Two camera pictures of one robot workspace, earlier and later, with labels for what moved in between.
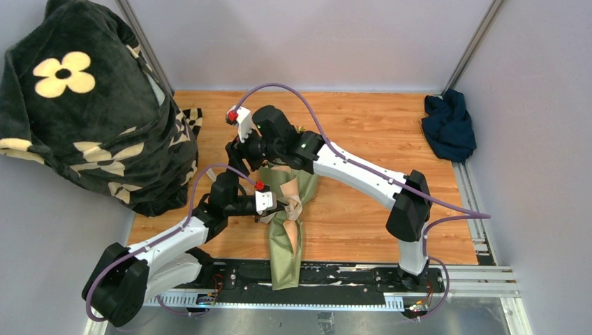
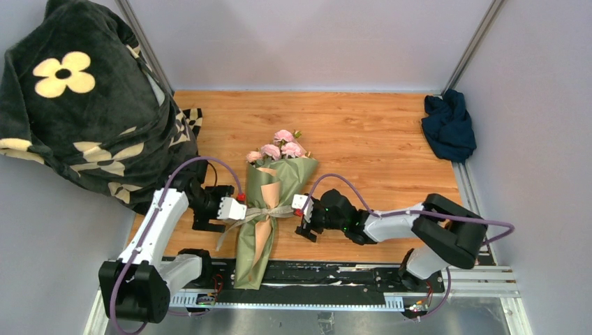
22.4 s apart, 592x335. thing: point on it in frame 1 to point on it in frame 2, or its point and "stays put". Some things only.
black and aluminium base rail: x=336 y=285 stays put
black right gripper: x=237 y=151 to x=306 y=232
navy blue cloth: x=448 y=127 stays put
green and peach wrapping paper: x=293 y=187 to x=276 y=182
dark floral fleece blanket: x=79 y=94 stays put
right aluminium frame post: x=470 y=52 stays put
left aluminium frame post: x=128 y=12 stays put
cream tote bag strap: x=295 y=213 to x=279 y=211
